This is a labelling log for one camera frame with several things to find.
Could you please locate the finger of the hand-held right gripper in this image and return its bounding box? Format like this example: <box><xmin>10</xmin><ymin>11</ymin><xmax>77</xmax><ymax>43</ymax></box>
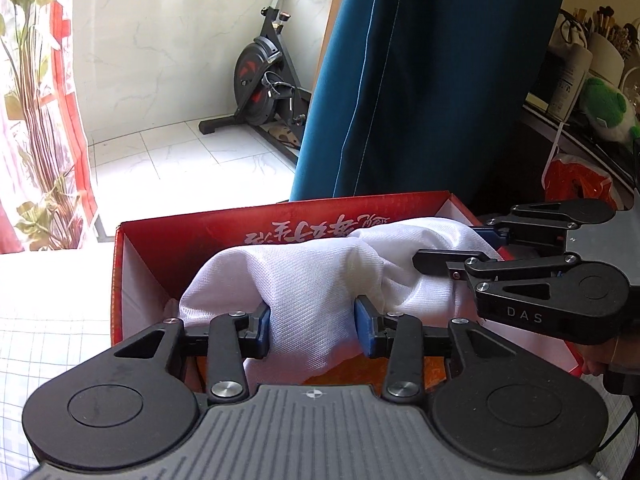
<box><xmin>472</xmin><ymin>199</ymin><xmax>617</xmax><ymax>251</ymax></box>
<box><xmin>412</xmin><ymin>249</ymin><xmax>581</xmax><ymax>306</ymax></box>

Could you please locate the black exercise bike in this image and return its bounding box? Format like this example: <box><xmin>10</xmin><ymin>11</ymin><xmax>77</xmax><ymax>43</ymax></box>
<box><xmin>198</xmin><ymin>0</ymin><xmax>336</xmax><ymax>166</ymax></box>

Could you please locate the bunch of makeup brushes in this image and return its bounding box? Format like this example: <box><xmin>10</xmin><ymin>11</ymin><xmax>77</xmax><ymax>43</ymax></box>
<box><xmin>570</xmin><ymin>5</ymin><xmax>636</xmax><ymax>53</ymax></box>

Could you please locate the pink printed curtain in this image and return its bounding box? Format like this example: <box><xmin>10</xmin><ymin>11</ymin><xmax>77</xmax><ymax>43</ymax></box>
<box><xmin>0</xmin><ymin>0</ymin><xmax>101</xmax><ymax>256</ymax></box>

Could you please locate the white wire rack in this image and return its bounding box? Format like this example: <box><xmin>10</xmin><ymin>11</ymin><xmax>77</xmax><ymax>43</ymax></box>
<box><xmin>542</xmin><ymin>119</ymin><xmax>571</xmax><ymax>186</ymax></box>

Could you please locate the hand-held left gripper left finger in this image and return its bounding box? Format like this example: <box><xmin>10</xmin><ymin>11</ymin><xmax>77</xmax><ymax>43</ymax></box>
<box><xmin>114</xmin><ymin>302</ymin><xmax>271</xmax><ymax>406</ymax></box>

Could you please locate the checked bed sheet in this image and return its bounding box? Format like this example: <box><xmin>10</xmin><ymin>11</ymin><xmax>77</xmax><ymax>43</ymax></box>
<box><xmin>0</xmin><ymin>250</ymin><xmax>626</xmax><ymax>466</ymax></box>

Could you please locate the person's right hand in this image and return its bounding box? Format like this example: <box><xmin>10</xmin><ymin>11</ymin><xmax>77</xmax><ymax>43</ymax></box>
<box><xmin>575</xmin><ymin>335</ymin><xmax>621</xmax><ymax>378</ymax></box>

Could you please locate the dark blue curtain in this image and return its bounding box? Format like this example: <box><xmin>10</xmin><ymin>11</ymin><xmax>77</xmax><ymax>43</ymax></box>
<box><xmin>290</xmin><ymin>0</ymin><xmax>573</xmax><ymax>211</ymax></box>

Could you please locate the white brush holder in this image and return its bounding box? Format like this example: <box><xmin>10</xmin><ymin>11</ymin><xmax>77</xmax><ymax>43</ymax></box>
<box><xmin>587</xmin><ymin>32</ymin><xmax>626</xmax><ymax>81</ymax></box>

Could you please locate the beige cloth bag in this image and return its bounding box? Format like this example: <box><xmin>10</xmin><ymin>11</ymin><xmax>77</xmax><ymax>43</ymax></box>
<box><xmin>547</xmin><ymin>7</ymin><xmax>590</xmax><ymax>56</ymax></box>

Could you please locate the green and white plush toy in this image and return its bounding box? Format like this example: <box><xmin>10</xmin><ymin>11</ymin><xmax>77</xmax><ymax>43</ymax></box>
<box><xmin>582</xmin><ymin>76</ymin><xmax>640</xmax><ymax>143</ymax></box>

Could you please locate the red cardboard box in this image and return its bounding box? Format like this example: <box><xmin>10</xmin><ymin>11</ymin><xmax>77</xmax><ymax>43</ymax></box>
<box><xmin>110</xmin><ymin>190</ymin><xmax>586</xmax><ymax>396</ymax></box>

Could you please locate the white cloth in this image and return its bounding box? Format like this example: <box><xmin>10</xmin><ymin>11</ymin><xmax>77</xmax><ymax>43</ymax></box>
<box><xmin>177</xmin><ymin>216</ymin><xmax>506</xmax><ymax>378</ymax></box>

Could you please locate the red plastic bag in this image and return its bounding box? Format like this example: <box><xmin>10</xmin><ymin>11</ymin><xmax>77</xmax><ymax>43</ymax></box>
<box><xmin>542</xmin><ymin>152</ymin><xmax>626</xmax><ymax>211</ymax></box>

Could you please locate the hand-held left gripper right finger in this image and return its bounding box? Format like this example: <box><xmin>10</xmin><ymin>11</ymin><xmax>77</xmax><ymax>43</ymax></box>
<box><xmin>353</xmin><ymin>295</ymin><xmax>518</xmax><ymax>403</ymax></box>

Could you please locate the white spray bottle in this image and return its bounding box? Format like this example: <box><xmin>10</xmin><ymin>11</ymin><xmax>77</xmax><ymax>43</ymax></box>
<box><xmin>546</xmin><ymin>44</ymin><xmax>593</xmax><ymax>120</ymax></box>

